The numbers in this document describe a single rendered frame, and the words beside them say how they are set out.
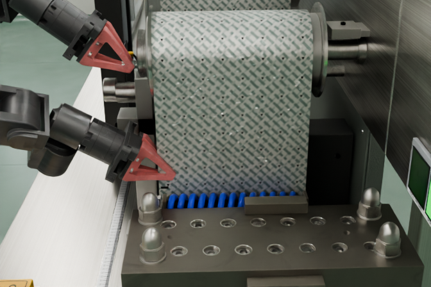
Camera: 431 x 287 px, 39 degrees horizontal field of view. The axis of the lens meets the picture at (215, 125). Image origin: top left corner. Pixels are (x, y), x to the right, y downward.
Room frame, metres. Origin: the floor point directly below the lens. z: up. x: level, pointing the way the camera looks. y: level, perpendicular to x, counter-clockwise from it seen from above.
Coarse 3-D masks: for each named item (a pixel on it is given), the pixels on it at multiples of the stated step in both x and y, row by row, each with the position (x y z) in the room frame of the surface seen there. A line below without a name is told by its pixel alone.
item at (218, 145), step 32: (160, 128) 0.84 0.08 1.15; (192, 128) 0.84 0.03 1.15; (224, 128) 0.84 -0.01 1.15; (256, 128) 0.84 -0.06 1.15; (288, 128) 0.85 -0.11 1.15; (192, 160) 0.84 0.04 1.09; (224, 160) 0.84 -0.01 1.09; (256, 160) 0.84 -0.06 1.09; (288, 160) 0.85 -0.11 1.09; (160, 192) 0.84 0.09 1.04; (192, 192) 0.84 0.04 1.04; (224, 192) 0.84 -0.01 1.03; (256, 192) 0.84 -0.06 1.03; (288, 192) 0.85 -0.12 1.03
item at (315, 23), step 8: (312, 16) 0.90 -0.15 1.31; (312, 24) 0.88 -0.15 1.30; (320, 24) 0.88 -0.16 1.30; (312, 32) 0.87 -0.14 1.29; (320, 32) 0.87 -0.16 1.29; (320, 40) 0.86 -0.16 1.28; (320, 48) 0.86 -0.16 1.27; (320, 56) 0.85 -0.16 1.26; (320, 64) 0.85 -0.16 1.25; (312, 72) 0.85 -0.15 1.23; (320, 72) 0.86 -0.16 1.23; (312, 80) 0.86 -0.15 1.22
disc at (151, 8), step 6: (150, 6) 0.90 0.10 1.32; (150, 12) 0.88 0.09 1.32; (150, 18) 0.87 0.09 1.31; (150, 24) 0.86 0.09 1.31; (150, 30) 0.85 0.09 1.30; (150, 36) 0.84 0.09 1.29; (150, 42) 0.84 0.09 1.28; (150, 48) 0.84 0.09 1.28; (150, 54) 0.83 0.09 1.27; (150, 60) 0.83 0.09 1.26; (150, 66) 0.83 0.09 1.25; (150, 72) 0.83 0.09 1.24; (150, 78) 0.83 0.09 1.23; (150, 84) 0.83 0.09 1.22; (150, 90) 0.84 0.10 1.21
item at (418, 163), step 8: (416, 152) 0.63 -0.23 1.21; (416, 160) 0.62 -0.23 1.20; (416, 168) 0.62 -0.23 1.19; (424, 168) 0.60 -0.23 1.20; (416, 176) 0.62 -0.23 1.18; (424, 176) 0.59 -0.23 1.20; (416, 184) 0.61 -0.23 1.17; (424, 184) 0.59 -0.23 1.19; (416, 192) 0.61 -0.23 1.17; (424, 192) 0.59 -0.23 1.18
